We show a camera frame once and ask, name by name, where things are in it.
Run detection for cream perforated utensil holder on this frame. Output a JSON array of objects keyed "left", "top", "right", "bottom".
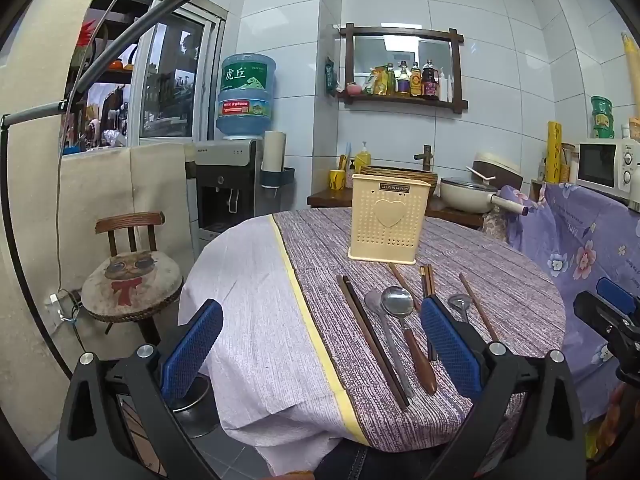
[{"left": 347, "top": 173, "right": 432, "bottom": 265}]

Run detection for dark soy sauce bottle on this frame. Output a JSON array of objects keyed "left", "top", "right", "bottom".
[{"left": 421, "top": 59, "right": 440, "bottom": 100}]

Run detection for dark wooden counter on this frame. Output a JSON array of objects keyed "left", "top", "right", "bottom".
[{"left": 307, "top": 186, "right": 487, "bottom": 229}]

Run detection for white power strip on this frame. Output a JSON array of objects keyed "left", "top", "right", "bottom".
[{"left": 46, "top": 290, "right": 82, "bottom": 328}]

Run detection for white microwave oven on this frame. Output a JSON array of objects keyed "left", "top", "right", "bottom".
[{"left": 575, "top": 140, "right": 640, "bottom": 207}]

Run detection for articulated lamp stand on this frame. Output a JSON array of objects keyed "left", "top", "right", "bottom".
[{"left": 0, "top": 0, "right": 202, "bottom": 383}]

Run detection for metal pedestal base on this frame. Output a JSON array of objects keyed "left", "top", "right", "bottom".
[{"left": 169, "top": 374, "right": 222, "bottom": 438}]

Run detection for beige patterned cloth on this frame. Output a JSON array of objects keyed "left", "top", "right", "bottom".
[{"left": 481, "top": 206, "right": 510, "bottom": 245}]

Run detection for wooden chair with cat cushion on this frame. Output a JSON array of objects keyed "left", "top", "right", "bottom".
[{"left": 81, "top": 211, "right": 184, "bottom": 347}]

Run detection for yellow rolled mat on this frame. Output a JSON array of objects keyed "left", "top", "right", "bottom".
[{"left": 619, "top": 31, "right": 640, "bottom": 88}]

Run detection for wooden-handled steel spoon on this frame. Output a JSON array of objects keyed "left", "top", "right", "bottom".
[{"left": 381, "top": 286, "right": 439, "bottom": 396}]

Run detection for person's blue jeans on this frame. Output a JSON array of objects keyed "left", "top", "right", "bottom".
[{"left": 314, "top": 437, "right": 453, "bottom": 480}]

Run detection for bronze faucet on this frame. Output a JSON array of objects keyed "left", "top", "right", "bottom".
[{"left": 413, "top": 144, "right": 434, "bottom": 176}]

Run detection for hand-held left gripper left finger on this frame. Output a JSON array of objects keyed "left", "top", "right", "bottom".
[{"left": 57, "top": 299, "right": 224, "bottom": 480}]

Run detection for sliding glass window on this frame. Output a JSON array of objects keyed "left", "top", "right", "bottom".
[{"left": 136, "top": 9, "right": 223, "bottom": 142}]

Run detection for purple floral cloth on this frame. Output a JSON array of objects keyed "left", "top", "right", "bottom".
[{"left": 499, "top": 182, "right": 640, "bottom": 423}]

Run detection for grey water dispenser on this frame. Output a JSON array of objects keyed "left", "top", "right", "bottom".
[{"left": 193, "top": 137, "right": 264, "bottom": 246}]

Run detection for yellow tall box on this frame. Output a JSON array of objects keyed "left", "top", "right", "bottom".
[{"left": 546, "top": 120, "right": 564, "bottom": 184}]

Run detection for yellow seasoning packet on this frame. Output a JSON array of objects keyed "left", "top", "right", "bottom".
[{"left": 366, "top": 67, "right": 389, "bottom": 95}]

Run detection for small steel spoon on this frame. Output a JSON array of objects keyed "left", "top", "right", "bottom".
[{"left": 447, "top": 293, "right": 472, "bottom": 325}]

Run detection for dark wooden chopstick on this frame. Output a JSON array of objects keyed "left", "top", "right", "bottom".
[
  {"left": 342, "top": 275, "right": 412, "bottom": 408},
  {"left": 336, "top": 275, "right": 408, "bottom": 412}
]

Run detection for blue water jug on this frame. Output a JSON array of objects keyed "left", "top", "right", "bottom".
[{"left": 215, "top": 53, "right": 277, "bottom": 140}]

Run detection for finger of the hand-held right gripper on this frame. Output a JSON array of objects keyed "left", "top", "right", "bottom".
[
  {"left": 573, "top": 290, "right": 640, "bottom": 348},
  {"left": 596, "top": 277, "right": 640, "bottom": 317}
]

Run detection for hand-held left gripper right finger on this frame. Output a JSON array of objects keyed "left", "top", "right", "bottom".
[{"left": 419, "top": 296, "right": 586, "bottom": 480}]

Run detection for all-steel spoon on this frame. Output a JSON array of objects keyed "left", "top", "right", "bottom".
[{"left": 364, "top": 290, "right": 416, "bottom": 399}]

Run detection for beige cloth screen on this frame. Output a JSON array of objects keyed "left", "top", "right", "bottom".
[{"left": 59, "top": 142, "right": 198, "bottom": 361}]

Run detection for purple white striped tablecloth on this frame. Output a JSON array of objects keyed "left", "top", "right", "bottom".
[{"left": 177, "top": 207, "right": 567, "bottom": 462}]

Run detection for stack of green noodle cups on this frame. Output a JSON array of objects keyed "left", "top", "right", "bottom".
[{"left": 589, "top": 94, "right": 615, "bottom": 140}]

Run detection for thin grey cable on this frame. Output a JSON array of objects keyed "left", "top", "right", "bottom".
[{"left": 52, "top": 0, "right": 166, "bottom": 321}]

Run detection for cream frying pan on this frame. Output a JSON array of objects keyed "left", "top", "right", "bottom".
[{"left": 439, "top": 177, "right": 530, "bottom": 217}]

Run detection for brown white rice cooker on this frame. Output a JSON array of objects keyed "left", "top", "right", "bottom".
[{"left": 472, "top": 152, "right": 524, "bottom": 194}]

